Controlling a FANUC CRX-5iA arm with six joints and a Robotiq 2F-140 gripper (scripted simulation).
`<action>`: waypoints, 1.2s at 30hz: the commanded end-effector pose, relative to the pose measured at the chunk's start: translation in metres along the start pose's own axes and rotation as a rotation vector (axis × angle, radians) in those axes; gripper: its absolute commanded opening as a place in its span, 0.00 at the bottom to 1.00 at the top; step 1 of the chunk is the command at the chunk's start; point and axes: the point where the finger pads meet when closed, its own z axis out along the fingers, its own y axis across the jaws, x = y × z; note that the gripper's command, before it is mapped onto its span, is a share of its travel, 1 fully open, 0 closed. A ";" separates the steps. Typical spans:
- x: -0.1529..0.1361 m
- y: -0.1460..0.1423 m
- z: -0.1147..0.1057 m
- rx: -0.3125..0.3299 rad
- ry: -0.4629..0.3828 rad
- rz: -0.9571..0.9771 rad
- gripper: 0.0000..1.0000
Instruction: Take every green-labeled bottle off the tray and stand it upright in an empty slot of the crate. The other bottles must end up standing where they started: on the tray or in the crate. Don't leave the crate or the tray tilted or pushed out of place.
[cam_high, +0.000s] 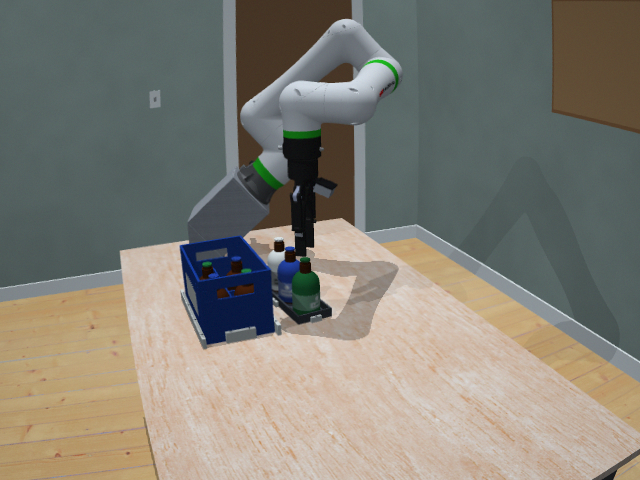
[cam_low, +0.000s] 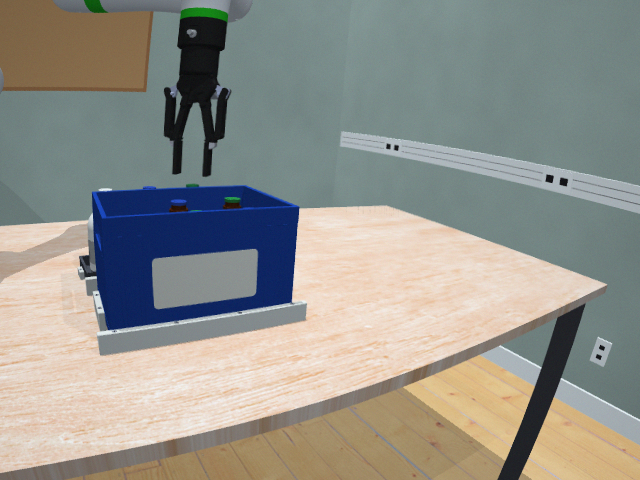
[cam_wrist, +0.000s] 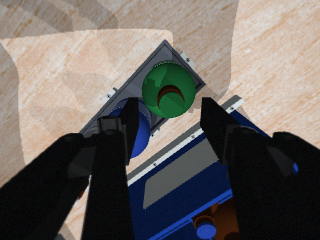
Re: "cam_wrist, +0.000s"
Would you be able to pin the blue crate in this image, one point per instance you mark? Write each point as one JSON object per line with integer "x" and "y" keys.
{"x": 164, "y": 200}

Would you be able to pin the brown bottle with green cap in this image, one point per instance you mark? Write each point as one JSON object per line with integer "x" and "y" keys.
{"x": 226, "y": 222}

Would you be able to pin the green labeled bottle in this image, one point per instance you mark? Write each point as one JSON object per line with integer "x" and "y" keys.
{"x": 168, "y": 89}

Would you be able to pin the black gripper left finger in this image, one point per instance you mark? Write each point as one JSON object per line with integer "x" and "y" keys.
{"x": 35, "y": 203}

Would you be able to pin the grey tray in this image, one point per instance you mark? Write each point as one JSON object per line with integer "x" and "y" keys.
{"x": 132, "y": 88}

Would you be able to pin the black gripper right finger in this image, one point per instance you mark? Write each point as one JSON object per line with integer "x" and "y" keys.
{"x": 265, "y": 204}

